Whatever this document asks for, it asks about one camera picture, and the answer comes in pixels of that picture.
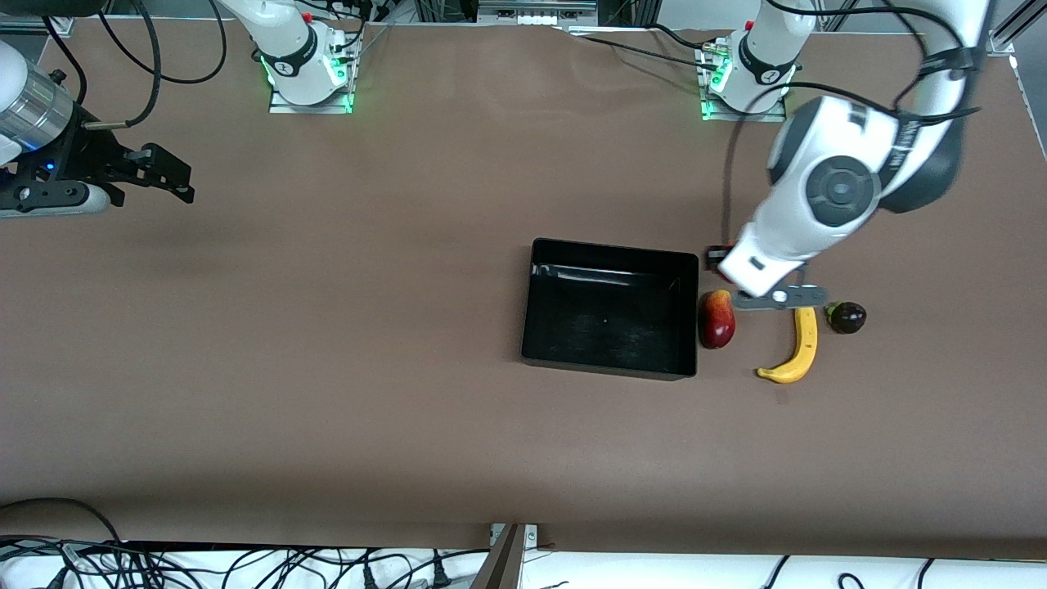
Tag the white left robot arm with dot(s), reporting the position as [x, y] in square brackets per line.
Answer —
[834, 188]

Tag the white power strip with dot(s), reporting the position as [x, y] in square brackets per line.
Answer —
[536, 18]

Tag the small metal bracket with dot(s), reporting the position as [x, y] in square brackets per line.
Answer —
[532, 536]

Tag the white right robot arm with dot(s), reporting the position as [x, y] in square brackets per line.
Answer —
[286, 41]

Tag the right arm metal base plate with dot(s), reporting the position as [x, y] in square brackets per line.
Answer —
[327, 106]

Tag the brown table cover sheet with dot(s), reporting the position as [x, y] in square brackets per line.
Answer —
[327, 409]

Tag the red mango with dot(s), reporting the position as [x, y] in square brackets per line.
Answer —
[716, 321]

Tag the dark purple mangosteen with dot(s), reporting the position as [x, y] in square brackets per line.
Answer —
[848, 318]

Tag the yellow banana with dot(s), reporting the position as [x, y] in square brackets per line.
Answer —
[806, 343]

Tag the grey metal bar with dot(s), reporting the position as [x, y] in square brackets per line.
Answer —
[499, 564]

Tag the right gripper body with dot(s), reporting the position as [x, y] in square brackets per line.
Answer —
[82, 153]

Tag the black plastic box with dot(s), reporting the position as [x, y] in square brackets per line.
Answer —
[605, 327]

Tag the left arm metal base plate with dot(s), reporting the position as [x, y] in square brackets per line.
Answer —
[712, 113]

